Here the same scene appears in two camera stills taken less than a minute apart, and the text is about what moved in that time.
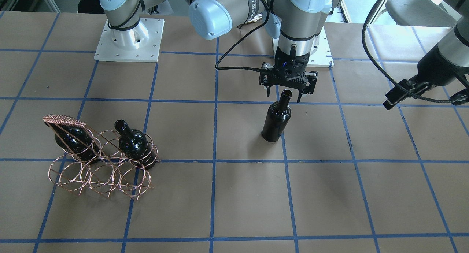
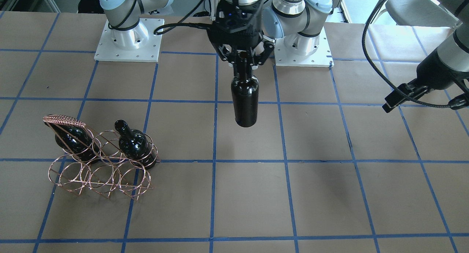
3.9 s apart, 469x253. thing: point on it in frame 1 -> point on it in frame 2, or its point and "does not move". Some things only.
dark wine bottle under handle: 77,140 does not move
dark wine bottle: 277,118 -> 245,94
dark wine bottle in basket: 134,145 does not move
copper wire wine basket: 103,162 does not move
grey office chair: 416,10 does not move
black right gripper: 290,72 -> 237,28
